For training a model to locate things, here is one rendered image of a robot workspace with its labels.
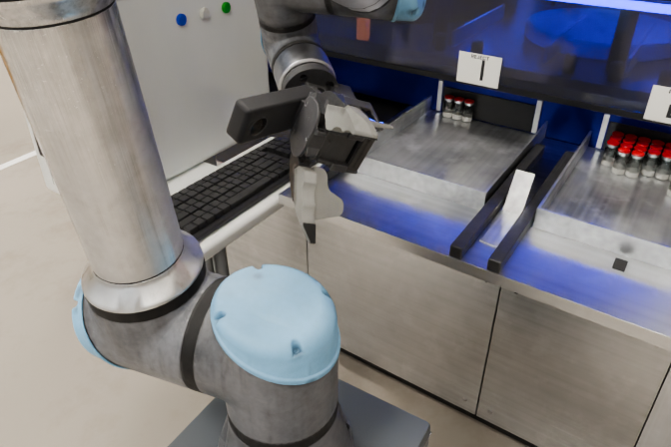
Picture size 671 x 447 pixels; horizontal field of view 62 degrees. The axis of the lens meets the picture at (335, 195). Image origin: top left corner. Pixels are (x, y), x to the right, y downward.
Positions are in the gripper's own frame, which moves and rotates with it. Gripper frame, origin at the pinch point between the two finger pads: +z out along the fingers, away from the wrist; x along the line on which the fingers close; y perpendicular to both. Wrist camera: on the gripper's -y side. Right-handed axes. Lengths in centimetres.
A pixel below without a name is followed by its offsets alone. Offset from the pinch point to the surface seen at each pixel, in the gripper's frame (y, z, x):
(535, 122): 61, -38, 5
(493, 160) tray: 48, -30, 11
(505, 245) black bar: 32.6, -4.1, 8.1
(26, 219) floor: -27, -157, 174
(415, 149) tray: 38, -38, 17
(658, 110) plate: 62, -21, -11
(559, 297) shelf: 35.0, 5.6, 6.8
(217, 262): 20, -61, 82
